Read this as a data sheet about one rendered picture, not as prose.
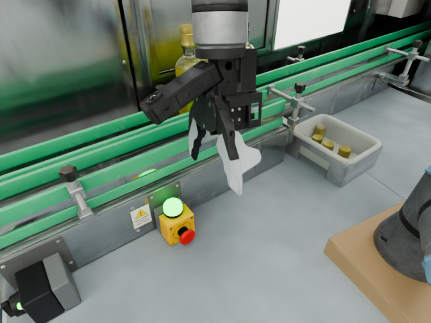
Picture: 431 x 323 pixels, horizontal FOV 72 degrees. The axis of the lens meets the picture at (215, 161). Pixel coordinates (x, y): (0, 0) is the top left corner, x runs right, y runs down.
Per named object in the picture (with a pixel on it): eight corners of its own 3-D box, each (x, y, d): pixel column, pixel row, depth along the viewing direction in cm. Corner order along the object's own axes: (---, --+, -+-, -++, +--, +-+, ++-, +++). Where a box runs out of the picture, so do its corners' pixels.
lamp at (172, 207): (176, 200, 71) (176, 191, 69) (186, 213, 68) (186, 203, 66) (160, 209, 68) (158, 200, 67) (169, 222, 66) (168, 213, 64)
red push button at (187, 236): (188, 220, 68) (196, 229, 66) (189, 231, 70) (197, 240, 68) (172, 227, 66) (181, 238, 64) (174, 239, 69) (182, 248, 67)
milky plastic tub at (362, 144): (317, 132, 106) (323, 111, 101) (375, 165, 92) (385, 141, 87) (283, 150, 98) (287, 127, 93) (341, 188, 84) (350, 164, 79)
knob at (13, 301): (27, 296, 58) (8, 306, 56) (18, 284, 55) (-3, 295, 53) (33, 315, 55) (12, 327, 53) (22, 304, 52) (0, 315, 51)
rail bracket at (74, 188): (95, 211, 61) (76, 160, 53) (108, 234, 57) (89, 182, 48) (75, 219, 60) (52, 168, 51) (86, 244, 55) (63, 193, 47)
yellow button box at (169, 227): (181, 216, 77) (178, 195, 72) (196, 235, 72) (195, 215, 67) (156, 229, 73) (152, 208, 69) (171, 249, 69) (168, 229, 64)
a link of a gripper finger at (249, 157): (276, 183, 42) (255, 124, 43) (242, 195, 40) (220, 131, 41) (264, 187, 45) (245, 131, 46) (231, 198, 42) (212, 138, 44)
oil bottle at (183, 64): (195, 123, 88) (192, 50, 74) (206, 131, 84) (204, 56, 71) (179, 129, 85) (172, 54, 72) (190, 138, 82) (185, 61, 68)
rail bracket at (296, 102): (270, 107, 94) (275, 69, 86) (312, 131, 83) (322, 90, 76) (263, 110, 93) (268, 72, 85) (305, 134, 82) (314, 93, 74)
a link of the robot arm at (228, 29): (208, 11, 35) (181, 14, 41) (209, 52, 37) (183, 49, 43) (260, 11, 38) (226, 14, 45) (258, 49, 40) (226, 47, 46)
